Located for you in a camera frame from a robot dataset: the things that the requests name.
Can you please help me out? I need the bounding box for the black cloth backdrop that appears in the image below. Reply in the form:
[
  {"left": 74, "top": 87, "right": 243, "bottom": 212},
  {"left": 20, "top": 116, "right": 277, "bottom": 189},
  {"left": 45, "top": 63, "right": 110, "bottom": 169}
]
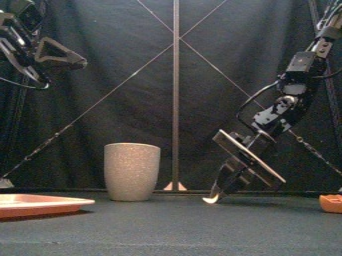
[{"left": 0, "top": 0, "right": 342, "bottom": 194}]

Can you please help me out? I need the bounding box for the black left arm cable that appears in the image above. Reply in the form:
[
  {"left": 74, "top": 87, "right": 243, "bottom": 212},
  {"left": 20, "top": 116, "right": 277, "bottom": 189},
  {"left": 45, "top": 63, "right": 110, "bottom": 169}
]
[{"left": 0, "top": 75, "right": 51, "bottom": 91}]

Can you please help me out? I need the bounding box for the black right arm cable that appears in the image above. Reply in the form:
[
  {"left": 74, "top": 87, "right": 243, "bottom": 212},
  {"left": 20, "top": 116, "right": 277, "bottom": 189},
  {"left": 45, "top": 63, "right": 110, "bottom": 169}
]
[{"left": 235, "top": 79, "right": 286, "bottom": 133}]

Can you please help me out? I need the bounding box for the vertical metal frame post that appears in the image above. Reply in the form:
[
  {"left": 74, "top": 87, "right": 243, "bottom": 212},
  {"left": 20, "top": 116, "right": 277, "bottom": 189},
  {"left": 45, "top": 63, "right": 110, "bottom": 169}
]
[{"left": 171, "top": 0, "right": 182, "bottom": 192}]

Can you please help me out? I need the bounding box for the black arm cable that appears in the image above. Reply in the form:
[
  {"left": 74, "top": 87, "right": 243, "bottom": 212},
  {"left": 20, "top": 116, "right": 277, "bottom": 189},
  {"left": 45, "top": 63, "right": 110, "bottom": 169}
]
[
  {"left": 0, "top": 75, "right": 51, "bottom": 91},
  {"left": 235, "top": 79, "right": 286, "bottom": 133}
]

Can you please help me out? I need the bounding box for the orange toy container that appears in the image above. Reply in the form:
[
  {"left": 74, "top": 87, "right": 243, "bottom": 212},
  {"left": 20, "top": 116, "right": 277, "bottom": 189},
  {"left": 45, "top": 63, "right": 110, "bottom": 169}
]
[{"left": 318, "top": 194, "right": 342, "bottom": 215}]

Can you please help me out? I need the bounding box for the post foot bracket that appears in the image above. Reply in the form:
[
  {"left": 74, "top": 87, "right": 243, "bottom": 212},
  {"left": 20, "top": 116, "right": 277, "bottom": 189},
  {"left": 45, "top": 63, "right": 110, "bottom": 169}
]
[{"left": 162, "top": 181, "right": 188, "bottom": 192}]

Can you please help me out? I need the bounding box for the pale yellow chip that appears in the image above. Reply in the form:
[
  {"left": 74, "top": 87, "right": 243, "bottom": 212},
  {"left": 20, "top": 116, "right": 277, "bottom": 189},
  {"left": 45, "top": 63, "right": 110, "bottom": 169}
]
[{"left": 202, "top": 194, "right": 222, "bottom": 205}]

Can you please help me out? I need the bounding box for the grey speckled cup bowl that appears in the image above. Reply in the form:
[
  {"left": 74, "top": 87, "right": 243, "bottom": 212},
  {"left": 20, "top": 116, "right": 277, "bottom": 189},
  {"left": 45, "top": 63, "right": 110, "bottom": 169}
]
[{"left": 103, "top": 142, "right": 162, "bottom": 202}]

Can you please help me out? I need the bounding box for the orange square plate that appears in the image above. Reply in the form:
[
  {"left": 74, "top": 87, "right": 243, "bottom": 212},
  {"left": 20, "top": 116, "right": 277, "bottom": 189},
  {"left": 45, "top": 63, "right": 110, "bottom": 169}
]
[{"left": 0, "top": 193, "right": 96, "bottom": 220}]

